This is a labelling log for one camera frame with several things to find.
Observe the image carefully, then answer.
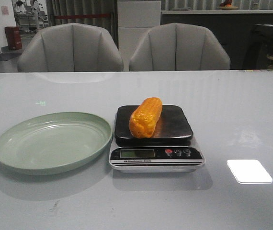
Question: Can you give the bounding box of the dark grey counter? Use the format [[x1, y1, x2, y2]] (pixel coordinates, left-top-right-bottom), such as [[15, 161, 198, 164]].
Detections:
[[161, 10, 273, 69]]

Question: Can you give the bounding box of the red trash bin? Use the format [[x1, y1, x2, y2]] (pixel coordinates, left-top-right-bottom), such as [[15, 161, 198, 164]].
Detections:
[[5, 26, 22, 50]]

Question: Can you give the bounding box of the black silver kitchen scale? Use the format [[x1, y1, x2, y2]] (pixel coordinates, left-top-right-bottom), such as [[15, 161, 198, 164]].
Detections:
[[109, 105, 205, 173]]

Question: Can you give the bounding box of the dark side table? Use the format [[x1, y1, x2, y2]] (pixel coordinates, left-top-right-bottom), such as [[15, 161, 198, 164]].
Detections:
[[242, 24, 273, 69]]

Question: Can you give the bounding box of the right grey upholstered chair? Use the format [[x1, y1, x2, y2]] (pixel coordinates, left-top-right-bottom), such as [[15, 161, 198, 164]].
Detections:
[[129, 23, 230, 71]]

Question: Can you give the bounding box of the left grey upholstered chair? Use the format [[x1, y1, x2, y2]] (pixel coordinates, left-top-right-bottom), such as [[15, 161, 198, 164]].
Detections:
[[17, 23, 124, 72]]

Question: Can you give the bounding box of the fruit bowl on counter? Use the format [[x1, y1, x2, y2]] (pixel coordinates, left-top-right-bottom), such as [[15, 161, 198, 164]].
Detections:
[[218, 0, 239, 10]]

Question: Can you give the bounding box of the light green oval plate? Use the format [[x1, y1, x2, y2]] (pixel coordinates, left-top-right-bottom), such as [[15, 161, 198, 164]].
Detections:
[[0, 112, 113, 175]]

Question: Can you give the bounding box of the grey upholstered chair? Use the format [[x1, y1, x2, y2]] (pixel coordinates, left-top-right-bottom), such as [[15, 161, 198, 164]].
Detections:
[[129, 23, 230, 71], [17, 23, 124, 72]]

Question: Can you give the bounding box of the orange corn cob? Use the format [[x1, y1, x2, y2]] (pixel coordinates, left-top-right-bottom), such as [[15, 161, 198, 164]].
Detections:
[[129, 97, 162, 138]]

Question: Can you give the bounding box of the white drawer cabinet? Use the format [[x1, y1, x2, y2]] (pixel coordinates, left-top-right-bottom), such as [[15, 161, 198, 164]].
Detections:
[[117, 0, 161, 71]]

